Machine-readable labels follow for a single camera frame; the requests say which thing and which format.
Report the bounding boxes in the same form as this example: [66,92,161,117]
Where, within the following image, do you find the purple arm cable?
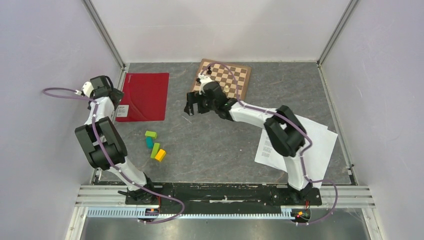
[42,87,185,225]
[199,62,339,226]

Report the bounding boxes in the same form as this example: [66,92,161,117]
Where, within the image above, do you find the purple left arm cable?
[42,87,185,225]

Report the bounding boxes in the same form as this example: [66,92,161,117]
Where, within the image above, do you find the teal wooden block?
[145,136,154,149]

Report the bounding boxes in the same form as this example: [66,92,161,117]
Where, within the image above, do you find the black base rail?
[118,182,322,215]

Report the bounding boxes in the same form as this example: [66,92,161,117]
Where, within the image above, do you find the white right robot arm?
[184,81,313,204]

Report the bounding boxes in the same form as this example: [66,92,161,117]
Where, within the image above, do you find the lime green long block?
[150,142,161,159]

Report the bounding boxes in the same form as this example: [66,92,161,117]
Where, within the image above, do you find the white printed paper stack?
[254,115,338,191]

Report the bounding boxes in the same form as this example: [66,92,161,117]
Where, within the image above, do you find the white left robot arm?
[74,75,158,204]

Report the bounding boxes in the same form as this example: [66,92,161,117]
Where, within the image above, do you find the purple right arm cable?
[199,62,339,226]

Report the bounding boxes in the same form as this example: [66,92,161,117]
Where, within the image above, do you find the red file folder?
[115,72,170,122]

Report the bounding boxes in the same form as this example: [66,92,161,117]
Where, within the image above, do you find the wooden chessboard box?
[189,58,252,101]

